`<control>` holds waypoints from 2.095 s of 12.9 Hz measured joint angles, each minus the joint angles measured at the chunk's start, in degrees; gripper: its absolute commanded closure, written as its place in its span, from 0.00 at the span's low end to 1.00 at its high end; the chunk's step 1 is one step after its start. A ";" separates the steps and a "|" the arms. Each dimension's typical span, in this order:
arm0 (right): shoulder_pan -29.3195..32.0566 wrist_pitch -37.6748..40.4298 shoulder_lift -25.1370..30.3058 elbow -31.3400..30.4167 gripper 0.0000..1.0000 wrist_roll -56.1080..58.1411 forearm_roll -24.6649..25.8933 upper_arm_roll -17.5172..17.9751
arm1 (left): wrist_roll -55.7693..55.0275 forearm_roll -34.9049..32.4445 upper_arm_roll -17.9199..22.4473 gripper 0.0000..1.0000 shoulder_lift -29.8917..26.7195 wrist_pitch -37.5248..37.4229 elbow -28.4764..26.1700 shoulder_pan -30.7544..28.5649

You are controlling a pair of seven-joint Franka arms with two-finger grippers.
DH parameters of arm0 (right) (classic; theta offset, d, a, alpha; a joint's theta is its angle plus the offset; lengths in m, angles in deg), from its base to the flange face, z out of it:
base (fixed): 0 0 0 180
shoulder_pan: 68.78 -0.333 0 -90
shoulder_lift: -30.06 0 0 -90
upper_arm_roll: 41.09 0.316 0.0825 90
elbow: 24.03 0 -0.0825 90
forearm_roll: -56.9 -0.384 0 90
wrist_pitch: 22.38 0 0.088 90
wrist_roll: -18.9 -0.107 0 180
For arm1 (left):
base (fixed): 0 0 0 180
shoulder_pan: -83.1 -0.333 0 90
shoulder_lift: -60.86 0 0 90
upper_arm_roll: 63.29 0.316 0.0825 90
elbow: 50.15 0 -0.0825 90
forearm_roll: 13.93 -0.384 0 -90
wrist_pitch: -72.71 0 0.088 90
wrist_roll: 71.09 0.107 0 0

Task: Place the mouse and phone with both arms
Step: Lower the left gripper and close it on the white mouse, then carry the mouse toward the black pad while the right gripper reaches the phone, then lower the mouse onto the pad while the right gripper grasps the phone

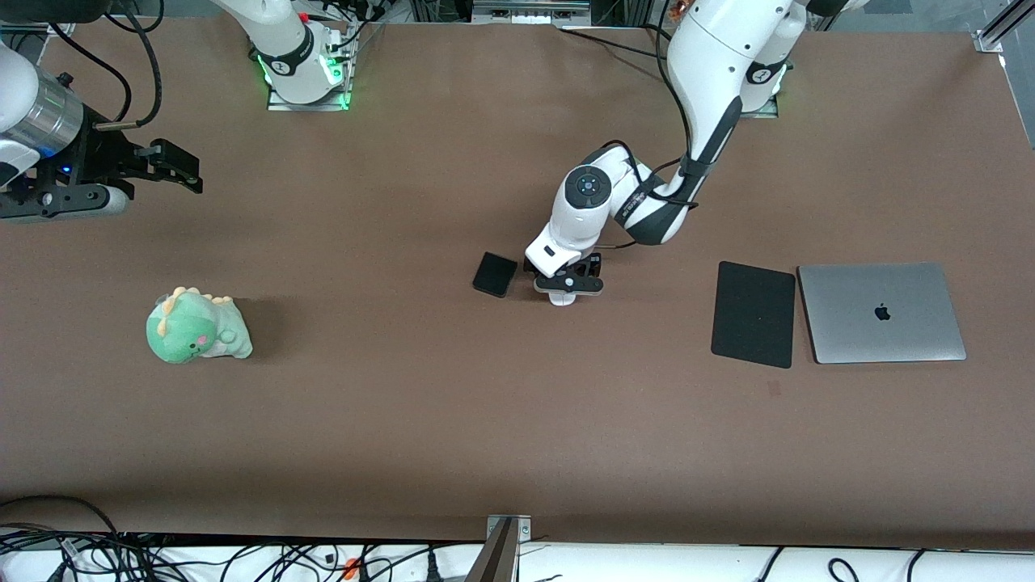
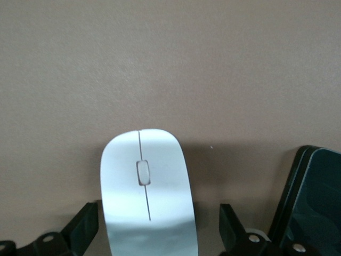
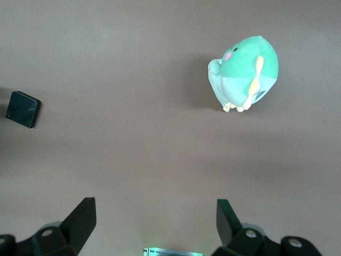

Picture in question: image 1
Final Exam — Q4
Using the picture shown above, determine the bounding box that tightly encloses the black square phone stand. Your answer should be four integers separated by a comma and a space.
473, 251, 518, 298

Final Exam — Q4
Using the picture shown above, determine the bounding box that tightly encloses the black mouse pad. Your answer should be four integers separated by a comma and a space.
711, 260, 797, 369

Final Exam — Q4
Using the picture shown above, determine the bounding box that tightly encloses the green dinosaur plush toy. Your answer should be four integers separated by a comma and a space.
146, 287, 253, 365

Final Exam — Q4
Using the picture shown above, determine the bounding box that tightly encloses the silver closed laptop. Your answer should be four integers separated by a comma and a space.
797, 262, 968, 365

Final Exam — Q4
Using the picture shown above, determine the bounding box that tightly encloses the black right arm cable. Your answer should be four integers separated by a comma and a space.
49, 0, 165, 130

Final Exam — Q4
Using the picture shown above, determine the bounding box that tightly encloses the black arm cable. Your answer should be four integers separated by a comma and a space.
49, 0, 165, 130
558, 24, 712, 211

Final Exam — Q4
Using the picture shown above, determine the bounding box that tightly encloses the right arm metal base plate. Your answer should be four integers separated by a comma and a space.
267, 24, 354, 112

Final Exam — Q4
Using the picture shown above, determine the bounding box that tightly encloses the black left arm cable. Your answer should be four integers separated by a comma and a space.
558, 24, 712, 211

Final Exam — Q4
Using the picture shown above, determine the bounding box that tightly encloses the aluminium profile post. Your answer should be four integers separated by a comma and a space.
465, 514, 533, 582

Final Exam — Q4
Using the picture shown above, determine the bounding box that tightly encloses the white cable tray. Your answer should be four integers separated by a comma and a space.
0, 540, 1035, 582

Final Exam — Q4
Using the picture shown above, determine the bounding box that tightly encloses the black looped cable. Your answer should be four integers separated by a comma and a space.
0, 494, 122, 559

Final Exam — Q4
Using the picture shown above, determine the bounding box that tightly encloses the aluminium frame corner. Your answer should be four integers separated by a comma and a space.
974, 0, 1035, 54

